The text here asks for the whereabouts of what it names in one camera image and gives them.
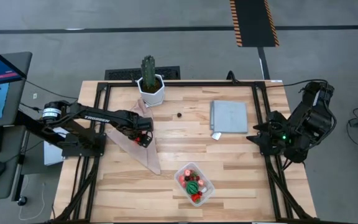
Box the black aluminium table frame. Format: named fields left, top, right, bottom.
left=52, top=80, right=320, bottom=223

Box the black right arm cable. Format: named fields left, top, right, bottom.
left=265, top=78, right=329, bottom=90

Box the black orange-striped floor mat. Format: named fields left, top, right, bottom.
left=229, top=0, right=280, bottom=49

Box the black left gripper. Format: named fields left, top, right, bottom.
left=124, top=114, right=154, bottom=149

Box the white box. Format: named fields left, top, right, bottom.
left=43, top=141, right=65, bottom=167

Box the grey folded cloth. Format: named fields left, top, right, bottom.
left=209, top=100, right=249, bottom=141

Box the white faceted plant pot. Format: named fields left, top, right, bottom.
left=136, top=73, right=166, bottom=108

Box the green striped toy watermelon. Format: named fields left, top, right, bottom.
left=185, top=180, right=200, bottom=196

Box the beige cloth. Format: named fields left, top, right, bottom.
left=105, top=98, right=162, bottom=176

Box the green artificial cactus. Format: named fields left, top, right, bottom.
left=140, top=54, right=157, bottom=91

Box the grey desk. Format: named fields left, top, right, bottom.
left=0, top=51, right=34, bottom=202

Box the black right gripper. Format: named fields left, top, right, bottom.
left=246, top=111, right=289, bottom=155

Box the black clamp bracket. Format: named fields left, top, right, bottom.
left=226, top=70, right=239, bottom=85

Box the clear plastic tupperware container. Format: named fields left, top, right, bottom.
left=173, top=161, right=216, bottom=208

